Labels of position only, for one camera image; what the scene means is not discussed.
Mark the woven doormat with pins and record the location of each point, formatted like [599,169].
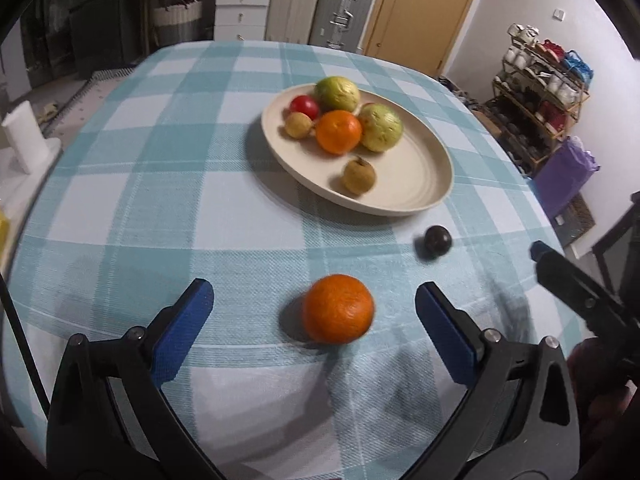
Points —
[577,222]

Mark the silver suitcase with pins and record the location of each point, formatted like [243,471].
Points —
[342,10]

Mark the small brown fruit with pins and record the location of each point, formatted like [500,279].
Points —
[299,125]
[358,176]

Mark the white paper towel roll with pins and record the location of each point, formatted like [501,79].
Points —
[24,135]

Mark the cream oval plate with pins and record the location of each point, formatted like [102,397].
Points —
[410,180]

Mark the small red tomato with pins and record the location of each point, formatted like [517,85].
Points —
[304,106]

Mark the dark cabinet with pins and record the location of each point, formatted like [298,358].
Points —
[75,30]

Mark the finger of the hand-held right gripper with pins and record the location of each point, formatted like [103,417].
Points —
[570,285]

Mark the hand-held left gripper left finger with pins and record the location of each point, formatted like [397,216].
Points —
[185,332]

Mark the teal checked tablecloth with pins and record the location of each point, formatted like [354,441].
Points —
[150,200]

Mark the purple bag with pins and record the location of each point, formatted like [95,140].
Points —
[565,180]

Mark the shoe rack with shoes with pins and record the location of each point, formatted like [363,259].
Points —
[542,95]

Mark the yellow-green guava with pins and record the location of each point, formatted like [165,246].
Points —
[382,129]
[337,94]

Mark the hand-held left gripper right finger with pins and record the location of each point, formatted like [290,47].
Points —
[445,332]

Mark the wooden door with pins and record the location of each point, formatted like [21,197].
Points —
[420,15]

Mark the white drawer cabinet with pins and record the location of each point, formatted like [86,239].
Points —
[240,7]

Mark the yellow object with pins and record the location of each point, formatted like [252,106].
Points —
[3,232]

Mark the white wall switch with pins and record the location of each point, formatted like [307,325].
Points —
[559,14]

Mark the dark purple plum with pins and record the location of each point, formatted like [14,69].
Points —
[436,242]

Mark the beige suitcase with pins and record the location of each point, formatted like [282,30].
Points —
[292,0]

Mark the orange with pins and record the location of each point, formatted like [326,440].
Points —
[339,132]
[337,308]

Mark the person's right hand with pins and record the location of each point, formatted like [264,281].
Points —
[600,390]

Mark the black metal frame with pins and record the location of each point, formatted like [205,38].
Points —
[600,255]

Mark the wicker basket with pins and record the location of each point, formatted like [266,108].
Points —
[177,21]

